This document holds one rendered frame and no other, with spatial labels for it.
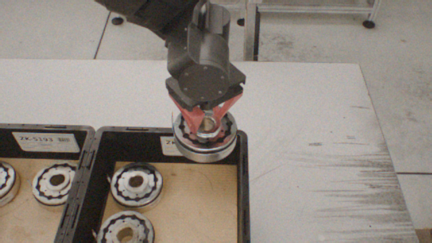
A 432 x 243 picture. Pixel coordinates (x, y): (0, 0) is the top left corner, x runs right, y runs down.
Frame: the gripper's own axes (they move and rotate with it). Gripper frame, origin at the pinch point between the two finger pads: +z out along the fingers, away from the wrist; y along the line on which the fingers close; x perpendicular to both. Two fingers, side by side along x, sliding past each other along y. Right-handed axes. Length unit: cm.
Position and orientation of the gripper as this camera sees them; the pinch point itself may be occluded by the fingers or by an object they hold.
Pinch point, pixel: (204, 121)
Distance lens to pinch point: 63.0
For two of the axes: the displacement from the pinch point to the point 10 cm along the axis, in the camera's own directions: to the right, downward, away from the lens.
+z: -0.3, 6.5, 7.6
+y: 8.0, -4.4, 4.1
